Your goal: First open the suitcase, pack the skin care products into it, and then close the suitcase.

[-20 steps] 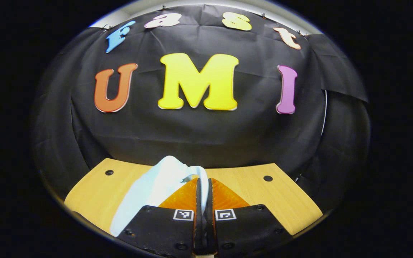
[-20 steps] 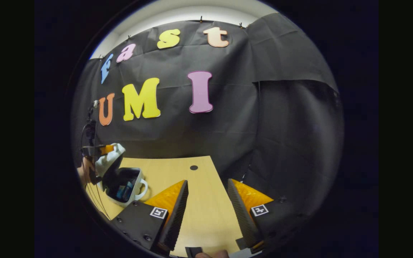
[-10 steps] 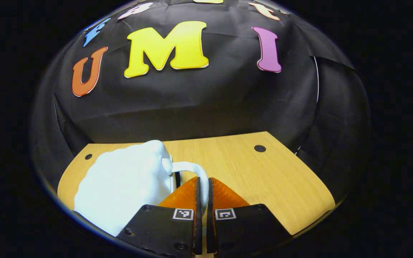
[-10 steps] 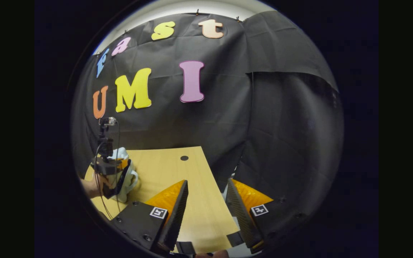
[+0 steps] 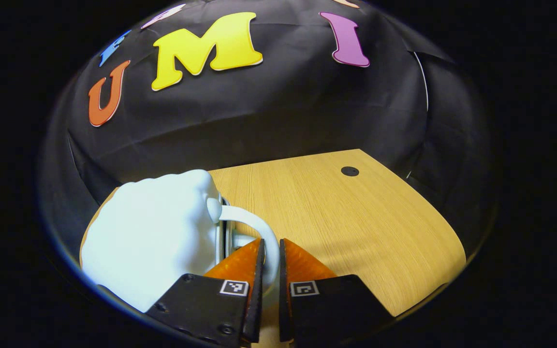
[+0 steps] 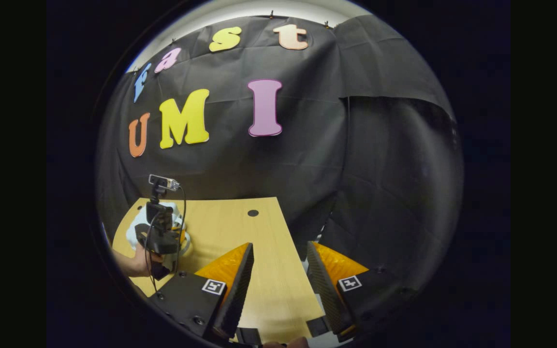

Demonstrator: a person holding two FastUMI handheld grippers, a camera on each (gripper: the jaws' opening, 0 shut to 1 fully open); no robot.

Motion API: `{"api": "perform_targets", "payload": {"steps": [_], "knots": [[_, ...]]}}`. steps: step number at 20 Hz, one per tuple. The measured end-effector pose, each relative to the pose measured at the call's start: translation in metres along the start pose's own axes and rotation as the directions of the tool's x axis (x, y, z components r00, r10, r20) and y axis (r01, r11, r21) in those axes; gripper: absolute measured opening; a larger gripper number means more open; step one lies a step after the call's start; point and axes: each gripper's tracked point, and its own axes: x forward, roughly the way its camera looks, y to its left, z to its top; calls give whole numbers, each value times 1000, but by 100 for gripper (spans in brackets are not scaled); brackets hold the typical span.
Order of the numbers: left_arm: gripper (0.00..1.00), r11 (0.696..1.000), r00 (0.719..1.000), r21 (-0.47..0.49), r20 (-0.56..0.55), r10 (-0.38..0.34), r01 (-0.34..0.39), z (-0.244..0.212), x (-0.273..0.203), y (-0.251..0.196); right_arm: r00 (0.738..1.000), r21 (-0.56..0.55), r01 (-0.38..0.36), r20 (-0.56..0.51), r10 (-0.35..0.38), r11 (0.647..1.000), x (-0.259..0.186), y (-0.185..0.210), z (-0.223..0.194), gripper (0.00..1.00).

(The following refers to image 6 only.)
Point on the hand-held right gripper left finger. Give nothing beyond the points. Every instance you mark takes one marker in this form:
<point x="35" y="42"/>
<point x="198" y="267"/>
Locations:
<point x="237" y="299"/>

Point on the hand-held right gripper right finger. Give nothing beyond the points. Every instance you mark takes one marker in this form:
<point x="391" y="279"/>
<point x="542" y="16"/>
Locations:
<point x="327" y="290"/>

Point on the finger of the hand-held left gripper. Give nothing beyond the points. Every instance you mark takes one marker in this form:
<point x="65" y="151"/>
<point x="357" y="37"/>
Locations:
<point x="182" y="236"/>

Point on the white hard-shell suitcase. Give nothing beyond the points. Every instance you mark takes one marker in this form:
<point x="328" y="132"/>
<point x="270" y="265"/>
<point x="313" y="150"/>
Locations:
<point x="131" y="236"/>

